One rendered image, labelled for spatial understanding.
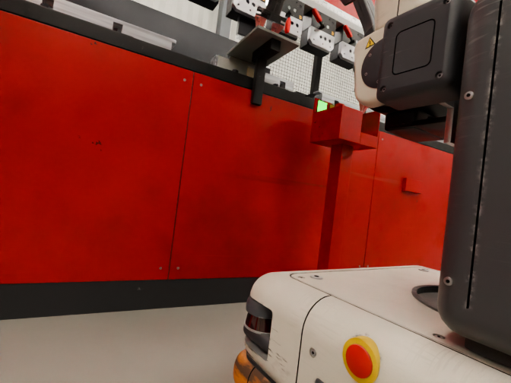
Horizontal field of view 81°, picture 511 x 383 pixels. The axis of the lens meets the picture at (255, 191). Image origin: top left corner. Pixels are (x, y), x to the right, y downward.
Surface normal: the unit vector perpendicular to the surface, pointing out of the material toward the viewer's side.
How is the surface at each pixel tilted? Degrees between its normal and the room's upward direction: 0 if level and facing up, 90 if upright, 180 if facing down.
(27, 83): 90
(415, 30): 90
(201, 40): 90
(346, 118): 90
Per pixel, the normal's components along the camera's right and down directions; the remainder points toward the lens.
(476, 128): -0.83, -0.11
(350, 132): 0.48, 0.04
